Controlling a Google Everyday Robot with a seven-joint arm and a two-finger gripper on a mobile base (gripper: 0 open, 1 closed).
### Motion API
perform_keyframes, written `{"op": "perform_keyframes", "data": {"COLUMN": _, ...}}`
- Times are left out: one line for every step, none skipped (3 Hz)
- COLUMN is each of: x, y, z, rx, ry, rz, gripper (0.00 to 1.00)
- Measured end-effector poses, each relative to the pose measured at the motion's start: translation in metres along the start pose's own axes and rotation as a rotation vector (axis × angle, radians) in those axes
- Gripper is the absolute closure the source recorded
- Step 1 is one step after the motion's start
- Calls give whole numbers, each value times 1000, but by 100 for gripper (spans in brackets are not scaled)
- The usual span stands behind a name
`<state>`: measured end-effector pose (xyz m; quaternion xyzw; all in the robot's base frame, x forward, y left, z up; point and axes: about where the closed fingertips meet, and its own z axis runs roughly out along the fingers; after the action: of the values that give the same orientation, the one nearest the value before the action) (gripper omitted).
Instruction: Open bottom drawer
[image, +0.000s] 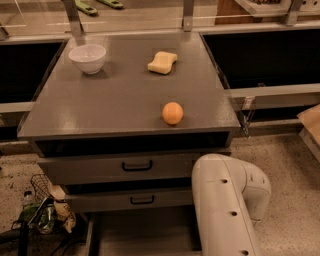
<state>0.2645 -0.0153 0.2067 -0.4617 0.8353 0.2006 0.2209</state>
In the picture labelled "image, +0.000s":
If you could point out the grey bottom drawer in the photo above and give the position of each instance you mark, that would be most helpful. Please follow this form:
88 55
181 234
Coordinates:
166 231

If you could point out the grey drawer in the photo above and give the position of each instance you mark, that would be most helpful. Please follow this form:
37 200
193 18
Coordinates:
133 199
166 231
117 168

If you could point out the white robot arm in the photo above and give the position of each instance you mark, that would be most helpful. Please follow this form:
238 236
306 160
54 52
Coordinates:
230 197

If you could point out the grey top drawer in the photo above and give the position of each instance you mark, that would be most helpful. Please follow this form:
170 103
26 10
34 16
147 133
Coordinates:
117 168

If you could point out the grey drawer cabinet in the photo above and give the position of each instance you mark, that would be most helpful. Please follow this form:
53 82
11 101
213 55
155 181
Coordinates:
119 109

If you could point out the grey middle drawer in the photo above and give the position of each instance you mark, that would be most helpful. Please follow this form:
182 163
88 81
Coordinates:
133 199

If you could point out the orange fruit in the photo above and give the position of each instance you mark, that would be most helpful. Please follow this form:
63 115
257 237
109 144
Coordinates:
172 113

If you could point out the yellow sponge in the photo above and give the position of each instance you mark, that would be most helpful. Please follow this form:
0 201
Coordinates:
162 62

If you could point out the white bowl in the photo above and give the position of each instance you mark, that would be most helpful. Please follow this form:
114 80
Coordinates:
88 58

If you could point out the tan paper snack bag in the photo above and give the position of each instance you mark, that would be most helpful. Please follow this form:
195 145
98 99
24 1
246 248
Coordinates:
63 210

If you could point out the green tool right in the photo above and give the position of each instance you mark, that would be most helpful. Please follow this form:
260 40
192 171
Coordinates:
115 4

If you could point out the green tool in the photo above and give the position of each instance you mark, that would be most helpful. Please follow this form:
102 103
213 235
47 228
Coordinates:
85 8
115 4

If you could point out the wooden board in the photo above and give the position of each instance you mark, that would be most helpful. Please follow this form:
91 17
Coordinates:
250 11

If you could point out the green tool left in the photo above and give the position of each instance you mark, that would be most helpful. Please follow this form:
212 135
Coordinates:
85 8

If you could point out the green snack bag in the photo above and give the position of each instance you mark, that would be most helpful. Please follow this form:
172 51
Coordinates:
39 217

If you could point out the clear plastic bottle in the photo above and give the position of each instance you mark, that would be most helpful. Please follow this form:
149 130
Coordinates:
28 201

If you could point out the brown cardboard box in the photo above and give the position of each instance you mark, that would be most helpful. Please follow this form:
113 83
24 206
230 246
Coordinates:
310 119

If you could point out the metal bracket middle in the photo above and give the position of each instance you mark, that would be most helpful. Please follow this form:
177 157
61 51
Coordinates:
187 18

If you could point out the metal bracket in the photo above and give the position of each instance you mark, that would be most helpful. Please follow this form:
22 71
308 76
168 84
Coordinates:
187 18
291 17
73 17

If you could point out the black wire basket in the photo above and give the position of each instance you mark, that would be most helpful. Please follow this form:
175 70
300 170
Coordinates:
40 184

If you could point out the metal bracket left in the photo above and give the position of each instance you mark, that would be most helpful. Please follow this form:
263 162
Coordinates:
73 17

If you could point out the metal bracket right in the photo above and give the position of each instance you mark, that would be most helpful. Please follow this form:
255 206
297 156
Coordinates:
291 17

